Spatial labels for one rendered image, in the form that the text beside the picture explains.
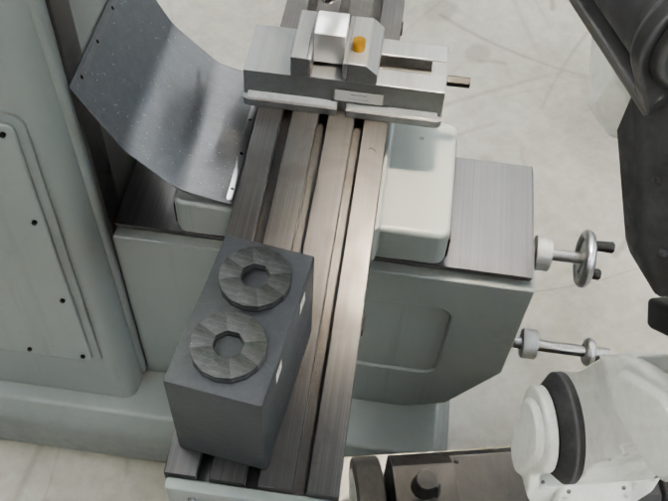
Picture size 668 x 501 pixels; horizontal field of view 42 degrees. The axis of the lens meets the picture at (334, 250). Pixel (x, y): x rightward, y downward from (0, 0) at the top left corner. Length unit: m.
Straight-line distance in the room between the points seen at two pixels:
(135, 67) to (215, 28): 1.67
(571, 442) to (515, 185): 0.74
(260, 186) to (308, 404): 0.38
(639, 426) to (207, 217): 0.92
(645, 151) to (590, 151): 2.17
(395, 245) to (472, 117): 1.42
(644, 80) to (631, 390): 0.37
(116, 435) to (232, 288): 1.10
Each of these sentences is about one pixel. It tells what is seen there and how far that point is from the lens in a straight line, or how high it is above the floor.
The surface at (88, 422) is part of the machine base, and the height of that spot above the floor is 0.15.
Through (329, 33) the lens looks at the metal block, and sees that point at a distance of 1.47.
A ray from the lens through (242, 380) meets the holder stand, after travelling 1.00.
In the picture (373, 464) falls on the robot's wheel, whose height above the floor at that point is 0.58.
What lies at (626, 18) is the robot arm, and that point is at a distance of 0.59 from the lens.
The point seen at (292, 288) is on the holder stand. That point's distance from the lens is 1.07.
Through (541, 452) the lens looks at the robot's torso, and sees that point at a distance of 1.14.
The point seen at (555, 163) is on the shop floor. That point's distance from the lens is 2.84.
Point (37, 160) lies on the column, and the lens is 1.47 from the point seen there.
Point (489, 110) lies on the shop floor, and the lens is 2.95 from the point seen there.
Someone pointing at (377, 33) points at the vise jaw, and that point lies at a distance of 1.53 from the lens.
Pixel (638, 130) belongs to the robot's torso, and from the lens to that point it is 0.75.
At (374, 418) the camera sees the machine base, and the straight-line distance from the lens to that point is 2.02.
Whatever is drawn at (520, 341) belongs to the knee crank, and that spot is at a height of 0.54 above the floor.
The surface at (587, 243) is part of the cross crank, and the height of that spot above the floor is 0.70.
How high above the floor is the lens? 2.02
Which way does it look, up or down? 54 degrees down
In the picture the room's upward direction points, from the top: 4 degrees clockwise
